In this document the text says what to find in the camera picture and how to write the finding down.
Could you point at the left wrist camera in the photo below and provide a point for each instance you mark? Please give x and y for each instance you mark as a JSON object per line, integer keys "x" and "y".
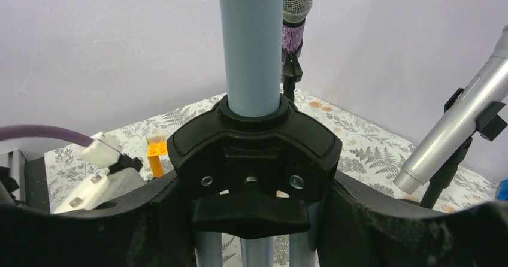
{"x": 120, "y": 177}

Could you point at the orange toy block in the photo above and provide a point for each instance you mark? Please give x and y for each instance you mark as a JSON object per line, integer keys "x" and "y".
{"x": 155, "y": 151}

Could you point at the light blue music stand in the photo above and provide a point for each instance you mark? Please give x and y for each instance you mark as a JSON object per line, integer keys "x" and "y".
{"x": 254, "y": 166}

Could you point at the silver microphone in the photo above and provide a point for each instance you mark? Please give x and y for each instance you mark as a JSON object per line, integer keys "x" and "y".
{"x": 459, "y": 122}

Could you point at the purple glitter microphone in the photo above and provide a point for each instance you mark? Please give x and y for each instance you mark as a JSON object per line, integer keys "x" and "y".
{"x": 294, "y": 18}

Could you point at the blue toy car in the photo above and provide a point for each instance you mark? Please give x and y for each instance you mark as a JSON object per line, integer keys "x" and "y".
{"x": 502, "y": 190}

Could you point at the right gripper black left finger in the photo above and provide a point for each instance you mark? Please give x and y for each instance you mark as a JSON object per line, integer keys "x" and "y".
{"x": 146, "y": 227}

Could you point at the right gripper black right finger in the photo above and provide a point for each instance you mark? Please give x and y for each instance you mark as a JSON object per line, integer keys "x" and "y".
{"x": 363, "y": 227}

